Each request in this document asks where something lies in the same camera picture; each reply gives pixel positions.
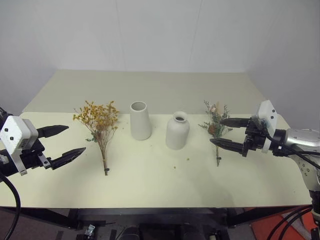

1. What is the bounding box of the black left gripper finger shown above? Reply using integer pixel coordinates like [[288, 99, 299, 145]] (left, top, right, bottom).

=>
[[37, 124, 70, 140], [50, 147, 87, 171]]

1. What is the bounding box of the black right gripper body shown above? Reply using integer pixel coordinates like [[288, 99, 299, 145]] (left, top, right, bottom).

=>
[[241, 117, 268, 158]]

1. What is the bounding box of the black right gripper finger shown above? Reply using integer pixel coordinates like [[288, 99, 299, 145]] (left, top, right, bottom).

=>
[[209, 138, 245, 155], [219, 117, 251, 129]]

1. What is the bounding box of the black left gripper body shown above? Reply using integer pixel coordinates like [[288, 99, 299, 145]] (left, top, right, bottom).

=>
[[17, 136, 55, 173]]

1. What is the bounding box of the white bottle-shaped vase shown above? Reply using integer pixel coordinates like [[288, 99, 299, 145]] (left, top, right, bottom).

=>
[[165, 111, 191, 151]]

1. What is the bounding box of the white conical vase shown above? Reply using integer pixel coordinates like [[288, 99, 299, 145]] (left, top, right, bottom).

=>
[[129, 100, 153, 141]]

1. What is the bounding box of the mixed green dried bouquet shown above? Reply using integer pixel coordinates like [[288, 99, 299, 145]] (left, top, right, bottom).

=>
[[198, 100, 234, 168]]

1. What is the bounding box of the yellow dried flower bunch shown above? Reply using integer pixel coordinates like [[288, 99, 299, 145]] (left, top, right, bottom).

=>
[[72, 100, 121, 177]]

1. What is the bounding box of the metal caster wheel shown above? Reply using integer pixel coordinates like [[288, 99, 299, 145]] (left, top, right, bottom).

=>
[[84, 224, 97, 236]]

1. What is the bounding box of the orange floor mat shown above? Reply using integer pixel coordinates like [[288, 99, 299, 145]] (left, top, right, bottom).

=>
[[249, 206, 320, 240]]

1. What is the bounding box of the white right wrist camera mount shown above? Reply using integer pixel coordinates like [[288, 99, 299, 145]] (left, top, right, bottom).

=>
[[250, 99, 279, 154]]

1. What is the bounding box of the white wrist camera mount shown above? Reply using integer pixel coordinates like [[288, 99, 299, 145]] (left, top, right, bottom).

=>
[[0, 114, 39, 176], [250, 99, 279, 154]]

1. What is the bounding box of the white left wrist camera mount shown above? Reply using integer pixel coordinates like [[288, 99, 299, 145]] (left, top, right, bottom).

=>
[[0, 114, 39, 176]]

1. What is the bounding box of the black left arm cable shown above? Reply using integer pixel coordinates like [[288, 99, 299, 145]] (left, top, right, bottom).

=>
[[0, 172, 22, 240]]

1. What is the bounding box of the black table frame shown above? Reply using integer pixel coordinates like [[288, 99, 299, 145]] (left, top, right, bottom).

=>
[[0, 205, 315, 231]]

